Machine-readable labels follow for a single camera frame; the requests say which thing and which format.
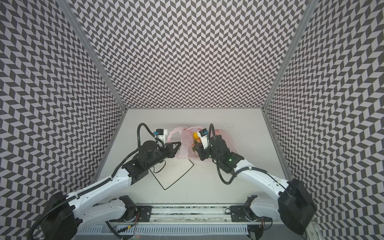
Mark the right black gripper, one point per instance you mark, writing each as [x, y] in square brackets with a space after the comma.
[202, 151]

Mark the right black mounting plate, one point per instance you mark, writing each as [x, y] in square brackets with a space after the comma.
[239, 214]

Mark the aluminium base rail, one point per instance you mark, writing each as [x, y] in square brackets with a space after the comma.
[214, 214]

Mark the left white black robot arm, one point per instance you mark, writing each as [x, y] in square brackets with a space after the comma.
[66, 214]

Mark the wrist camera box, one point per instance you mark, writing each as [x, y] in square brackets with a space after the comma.
[160, 136]
[203, 136]

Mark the pink plastic bag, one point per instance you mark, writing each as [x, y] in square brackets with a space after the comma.
[185, 136]

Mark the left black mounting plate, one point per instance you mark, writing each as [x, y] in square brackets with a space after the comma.
[140, 214]

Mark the black mounting plate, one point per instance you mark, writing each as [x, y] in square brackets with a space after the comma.
[239, 214]
[140, 214]

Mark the white square mat black border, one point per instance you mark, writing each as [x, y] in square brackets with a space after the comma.
[170, 170]

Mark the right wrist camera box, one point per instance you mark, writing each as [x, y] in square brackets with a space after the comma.
[203, 136]

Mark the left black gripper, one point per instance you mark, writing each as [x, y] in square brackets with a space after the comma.
[170, 147]

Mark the yellow fake lemon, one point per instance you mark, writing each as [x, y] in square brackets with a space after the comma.
[195, 136]

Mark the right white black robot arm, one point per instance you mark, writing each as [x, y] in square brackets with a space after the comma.
[290, 201]

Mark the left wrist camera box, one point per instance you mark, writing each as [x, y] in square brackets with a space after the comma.
[160, 136]

